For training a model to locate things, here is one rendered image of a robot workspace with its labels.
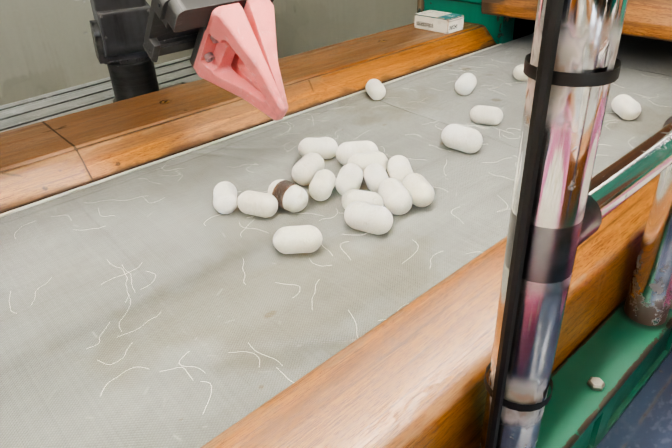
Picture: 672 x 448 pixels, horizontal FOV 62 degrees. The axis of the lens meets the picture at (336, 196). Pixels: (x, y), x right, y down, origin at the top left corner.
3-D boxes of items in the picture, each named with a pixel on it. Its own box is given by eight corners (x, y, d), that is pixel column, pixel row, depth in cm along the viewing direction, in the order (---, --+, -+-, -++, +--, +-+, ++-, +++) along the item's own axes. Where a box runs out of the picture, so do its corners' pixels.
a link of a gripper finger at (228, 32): (352, 69, 39) (283, -31, 41) (270, 95, 35) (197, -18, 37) (316, 122, 45) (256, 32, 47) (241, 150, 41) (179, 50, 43)
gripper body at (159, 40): (295, -17, 41) (244, -90, 43) (168, 5, 35) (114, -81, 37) (268, 42, 46) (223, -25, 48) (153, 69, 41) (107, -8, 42)
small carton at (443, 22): (413, 28, 80) (414, 13, 79) (429, 23, 82) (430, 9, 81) (447, 34, 76) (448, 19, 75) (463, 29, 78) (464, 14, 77)
